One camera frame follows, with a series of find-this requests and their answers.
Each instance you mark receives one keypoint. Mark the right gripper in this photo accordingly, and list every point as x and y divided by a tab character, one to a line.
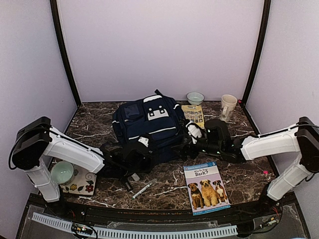
190	147

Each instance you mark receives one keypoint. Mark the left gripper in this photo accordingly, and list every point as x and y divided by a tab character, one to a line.
142	154

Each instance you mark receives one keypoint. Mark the dog book Why Dogs Bark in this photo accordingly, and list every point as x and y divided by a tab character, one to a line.
205	187

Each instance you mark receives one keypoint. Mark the navy blue student backpack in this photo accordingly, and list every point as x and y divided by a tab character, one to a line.
158	116

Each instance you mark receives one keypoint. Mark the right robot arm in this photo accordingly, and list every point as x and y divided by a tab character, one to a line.
302	138

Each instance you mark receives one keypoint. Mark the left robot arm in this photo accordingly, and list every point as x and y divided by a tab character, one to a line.
40	139

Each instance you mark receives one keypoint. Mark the yellow highlighter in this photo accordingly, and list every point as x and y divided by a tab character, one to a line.
135	177

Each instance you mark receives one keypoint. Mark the yellow picture book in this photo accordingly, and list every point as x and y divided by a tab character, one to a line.
194	113

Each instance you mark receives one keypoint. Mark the white green pen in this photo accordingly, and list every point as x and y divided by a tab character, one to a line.
144	188

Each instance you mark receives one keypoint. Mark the cream ceramic mug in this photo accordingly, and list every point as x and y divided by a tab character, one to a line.
228	104

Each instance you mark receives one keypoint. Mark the floral square plate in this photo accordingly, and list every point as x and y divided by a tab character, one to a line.
83	182

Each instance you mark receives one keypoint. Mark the small green bowl at back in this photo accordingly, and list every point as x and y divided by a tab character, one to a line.
195	98

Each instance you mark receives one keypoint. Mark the green bowl on plate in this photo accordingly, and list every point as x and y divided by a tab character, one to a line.
62	173

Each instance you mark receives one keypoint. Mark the small circuit board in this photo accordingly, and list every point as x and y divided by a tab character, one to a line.
79	228

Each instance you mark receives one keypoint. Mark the white slotted cable duct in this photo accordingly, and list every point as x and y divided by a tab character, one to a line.
129	231

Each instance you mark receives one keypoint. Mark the black front rail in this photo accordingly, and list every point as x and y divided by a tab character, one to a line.
89	210

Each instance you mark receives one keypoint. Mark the right black frame post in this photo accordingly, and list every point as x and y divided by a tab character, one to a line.
258	51

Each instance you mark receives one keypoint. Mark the black frame post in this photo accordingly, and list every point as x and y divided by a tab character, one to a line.
258	51
63	52

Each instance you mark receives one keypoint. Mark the left black frame post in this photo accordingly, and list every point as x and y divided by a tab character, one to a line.
63	52

